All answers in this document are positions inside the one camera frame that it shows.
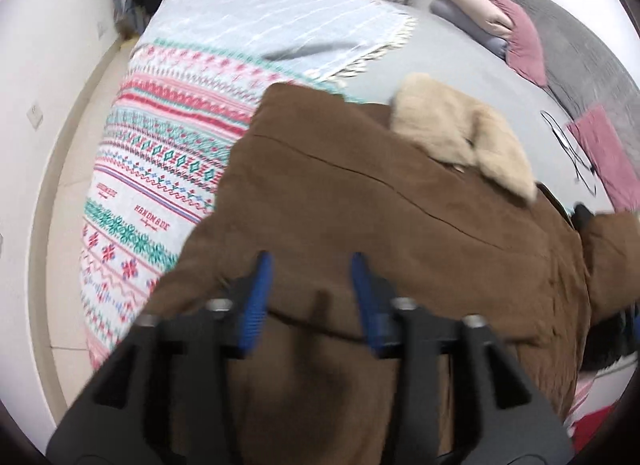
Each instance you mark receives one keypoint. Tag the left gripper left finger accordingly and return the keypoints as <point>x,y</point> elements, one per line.
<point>162,396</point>

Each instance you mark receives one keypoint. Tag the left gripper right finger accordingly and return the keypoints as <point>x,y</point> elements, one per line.
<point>460,396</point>

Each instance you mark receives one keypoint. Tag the brown coat with fur collar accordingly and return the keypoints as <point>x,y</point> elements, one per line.
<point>316,180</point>

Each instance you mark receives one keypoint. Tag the folded black puffer jacket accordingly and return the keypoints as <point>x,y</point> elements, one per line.
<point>605,334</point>

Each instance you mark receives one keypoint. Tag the patterned knit bedspread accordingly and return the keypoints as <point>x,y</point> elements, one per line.
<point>165,145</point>

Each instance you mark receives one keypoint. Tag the pink pillow near headboard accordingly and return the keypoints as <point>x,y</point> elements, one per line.
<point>597,137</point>

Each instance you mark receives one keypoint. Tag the grey padded headboard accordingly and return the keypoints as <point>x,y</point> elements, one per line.
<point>581,70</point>

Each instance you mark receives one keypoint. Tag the pink pillow upright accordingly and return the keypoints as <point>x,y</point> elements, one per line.
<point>524,54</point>

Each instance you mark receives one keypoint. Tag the light blue fringed blanket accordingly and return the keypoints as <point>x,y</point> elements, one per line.
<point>320,39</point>

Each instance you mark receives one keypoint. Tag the grey folded pillow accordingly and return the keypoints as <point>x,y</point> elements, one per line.
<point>451,13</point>

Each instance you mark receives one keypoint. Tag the beige folded pillow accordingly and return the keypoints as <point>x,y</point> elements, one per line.
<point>488,16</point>

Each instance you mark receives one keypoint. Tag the white wall socket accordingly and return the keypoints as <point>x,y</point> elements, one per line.
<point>35,115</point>

